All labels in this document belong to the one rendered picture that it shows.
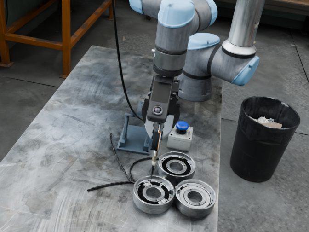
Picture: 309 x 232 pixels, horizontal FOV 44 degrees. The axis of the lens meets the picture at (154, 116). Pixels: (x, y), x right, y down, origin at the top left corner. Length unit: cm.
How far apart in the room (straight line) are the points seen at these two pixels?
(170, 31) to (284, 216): 161
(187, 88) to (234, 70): 20
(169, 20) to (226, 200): 153
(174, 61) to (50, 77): 234
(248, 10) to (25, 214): 86
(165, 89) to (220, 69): 48
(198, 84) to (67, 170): 60
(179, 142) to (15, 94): 195
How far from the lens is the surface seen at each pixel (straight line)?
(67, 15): 292
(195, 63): 137
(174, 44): 84
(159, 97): 87
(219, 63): 133
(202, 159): 116
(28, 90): 298
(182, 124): 116
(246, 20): 126
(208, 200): 100
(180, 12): 82
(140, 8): 99
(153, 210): 95
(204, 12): 92
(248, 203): 224
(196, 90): 141
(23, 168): 109
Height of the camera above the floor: 153
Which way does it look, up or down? 34 degrees down
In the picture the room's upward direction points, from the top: 8 degrees clockwise
